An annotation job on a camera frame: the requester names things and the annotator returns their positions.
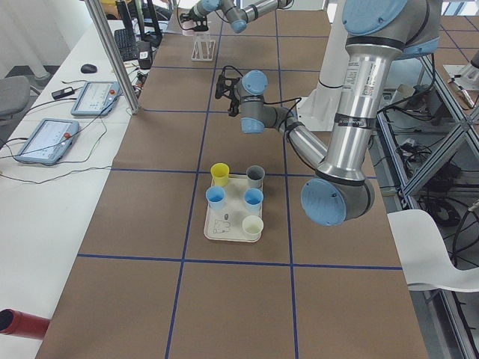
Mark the black keyboard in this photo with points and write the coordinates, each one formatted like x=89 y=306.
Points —
x=127 y=45

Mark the teach pendant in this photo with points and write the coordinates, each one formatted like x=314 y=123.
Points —
x=96 y=98
x=49 y=142

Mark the black phone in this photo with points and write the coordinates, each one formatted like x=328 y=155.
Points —
x=62 y=93

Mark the pale green plastic cup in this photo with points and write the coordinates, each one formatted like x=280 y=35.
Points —
x=252 y=226

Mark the white chair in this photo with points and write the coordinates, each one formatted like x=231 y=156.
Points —
x=424 y=257

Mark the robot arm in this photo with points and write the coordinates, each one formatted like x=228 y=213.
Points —
x=238 y=18
x=366 y=38

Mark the black computer mouse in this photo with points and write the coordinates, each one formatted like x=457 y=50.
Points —
x=88 y=69

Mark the teach pendant far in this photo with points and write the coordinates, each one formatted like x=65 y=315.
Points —
x=96 y=98

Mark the light blue cup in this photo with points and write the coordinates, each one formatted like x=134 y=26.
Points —
x=215 y=196
x=253 y=199

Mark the light blue cup front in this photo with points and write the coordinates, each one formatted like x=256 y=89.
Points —
x=253 y=199

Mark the red cylinder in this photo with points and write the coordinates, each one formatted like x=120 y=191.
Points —
x=20 y=324

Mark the grey plastic cup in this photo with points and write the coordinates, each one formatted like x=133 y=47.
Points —
x=255 y=176

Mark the yellow plastic cup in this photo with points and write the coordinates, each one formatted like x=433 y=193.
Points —
x=220 y=174

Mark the white wire cup rack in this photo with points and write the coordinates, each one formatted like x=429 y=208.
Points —
x=204 y=47

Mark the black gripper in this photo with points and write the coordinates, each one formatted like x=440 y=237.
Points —
x=235 y=103
x=193 y=16

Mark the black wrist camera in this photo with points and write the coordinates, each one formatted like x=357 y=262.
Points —
x=221 y=87

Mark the teach pendant near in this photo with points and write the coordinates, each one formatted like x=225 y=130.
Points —
x=49 y=142

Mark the aluminium frame post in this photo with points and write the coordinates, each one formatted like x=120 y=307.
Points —
x=107 y=39

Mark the white plastic tray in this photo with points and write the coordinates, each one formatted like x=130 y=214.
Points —
x=226 y=224

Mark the grey office chair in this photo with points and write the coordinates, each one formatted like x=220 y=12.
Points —
x=15 y=94

